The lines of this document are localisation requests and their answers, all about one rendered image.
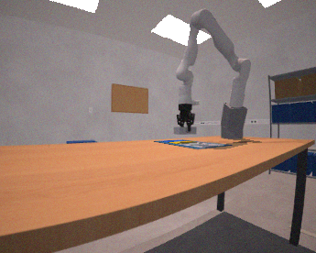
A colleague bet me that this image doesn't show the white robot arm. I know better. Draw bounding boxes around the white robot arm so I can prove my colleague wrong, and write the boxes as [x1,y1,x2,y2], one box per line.
[176,9,251,108]

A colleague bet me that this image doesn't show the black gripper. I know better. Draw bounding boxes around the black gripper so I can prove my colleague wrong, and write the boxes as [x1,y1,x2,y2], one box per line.
[177,104,195,133]

